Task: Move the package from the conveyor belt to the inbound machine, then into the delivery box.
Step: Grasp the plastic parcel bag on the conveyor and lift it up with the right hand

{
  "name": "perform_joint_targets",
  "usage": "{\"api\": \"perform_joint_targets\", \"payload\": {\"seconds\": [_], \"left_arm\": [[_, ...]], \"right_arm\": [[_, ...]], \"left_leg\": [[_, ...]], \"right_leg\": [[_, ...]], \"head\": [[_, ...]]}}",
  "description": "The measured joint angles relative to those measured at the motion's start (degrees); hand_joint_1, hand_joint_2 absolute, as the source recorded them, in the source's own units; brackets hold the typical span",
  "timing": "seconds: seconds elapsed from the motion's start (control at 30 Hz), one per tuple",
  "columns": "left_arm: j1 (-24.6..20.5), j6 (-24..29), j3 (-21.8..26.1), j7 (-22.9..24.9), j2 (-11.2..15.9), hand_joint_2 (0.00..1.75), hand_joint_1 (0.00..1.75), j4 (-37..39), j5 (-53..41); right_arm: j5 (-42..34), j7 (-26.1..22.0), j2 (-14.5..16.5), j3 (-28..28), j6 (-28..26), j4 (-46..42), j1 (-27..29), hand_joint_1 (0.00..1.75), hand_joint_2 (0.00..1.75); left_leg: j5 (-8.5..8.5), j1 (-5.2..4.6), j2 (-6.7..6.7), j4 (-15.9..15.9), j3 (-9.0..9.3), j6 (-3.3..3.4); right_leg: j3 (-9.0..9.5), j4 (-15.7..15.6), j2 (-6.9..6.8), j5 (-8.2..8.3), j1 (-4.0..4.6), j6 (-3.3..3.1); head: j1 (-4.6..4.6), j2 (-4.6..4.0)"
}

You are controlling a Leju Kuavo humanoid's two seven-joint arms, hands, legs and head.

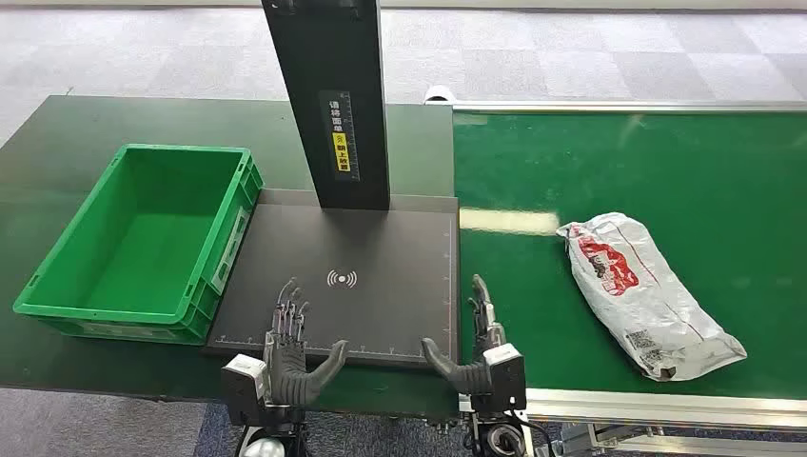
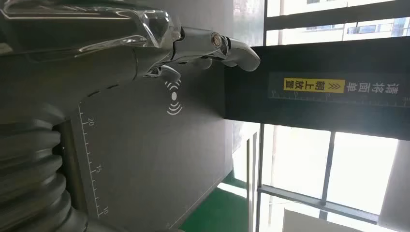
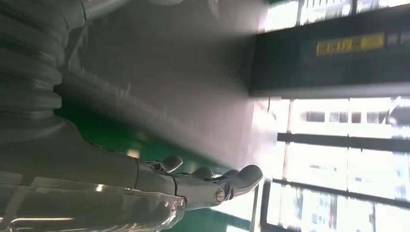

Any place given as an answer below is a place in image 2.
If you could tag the black machine panel with print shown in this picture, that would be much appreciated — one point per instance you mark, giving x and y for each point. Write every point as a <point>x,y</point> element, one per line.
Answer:
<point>320,112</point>

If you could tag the yellow label with black print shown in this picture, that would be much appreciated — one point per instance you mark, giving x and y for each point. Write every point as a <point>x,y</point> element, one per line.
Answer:
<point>314,85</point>

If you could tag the white metal post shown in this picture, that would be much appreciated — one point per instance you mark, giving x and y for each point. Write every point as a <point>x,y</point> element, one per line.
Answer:
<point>251,182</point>

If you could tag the grey weighing platform with ruler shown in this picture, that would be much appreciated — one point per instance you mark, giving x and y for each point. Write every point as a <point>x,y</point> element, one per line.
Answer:
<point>150,153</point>

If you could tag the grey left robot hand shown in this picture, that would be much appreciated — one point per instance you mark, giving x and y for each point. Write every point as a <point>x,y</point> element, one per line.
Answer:
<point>96,38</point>

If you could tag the dark window frame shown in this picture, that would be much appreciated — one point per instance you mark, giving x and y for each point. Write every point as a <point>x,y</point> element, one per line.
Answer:
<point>326,166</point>

